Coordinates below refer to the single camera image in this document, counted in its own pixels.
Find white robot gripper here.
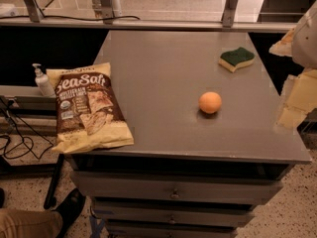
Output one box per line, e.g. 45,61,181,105
268,1,317,129

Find black cable on rail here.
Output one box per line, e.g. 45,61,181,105
0,14,142,22

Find orange fruit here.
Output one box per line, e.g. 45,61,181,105
198,92,222,114

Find sea salt chips bag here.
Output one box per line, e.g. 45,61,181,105
47,62,134,154

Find top grey drawer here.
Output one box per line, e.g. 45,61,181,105
71,171,282,205

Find tan trouser leg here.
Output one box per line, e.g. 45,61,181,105
0,208,63,238

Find green and yellow sponge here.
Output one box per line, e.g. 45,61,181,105
219,47,256,72

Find middle grey drawer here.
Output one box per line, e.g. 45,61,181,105
93,201,254,227

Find grey metal frame rail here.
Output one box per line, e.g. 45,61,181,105
0,0,317,34

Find bottom grey drawer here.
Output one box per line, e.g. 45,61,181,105
106,222,237,238

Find grey drawer cabinet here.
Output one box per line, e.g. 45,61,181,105
70,31,311,232

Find grey drawer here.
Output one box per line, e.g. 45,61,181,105
71,171,282,205
106,222,237,238
93,201,254,227

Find black shoe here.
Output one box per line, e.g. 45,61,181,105
55,188,86,238

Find black table leg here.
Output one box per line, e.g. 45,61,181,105
44,154,64,209

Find black floor cables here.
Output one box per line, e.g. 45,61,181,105
0,96,55,161

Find white pump dispenser bottle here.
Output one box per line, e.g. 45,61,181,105
33,63,55,97

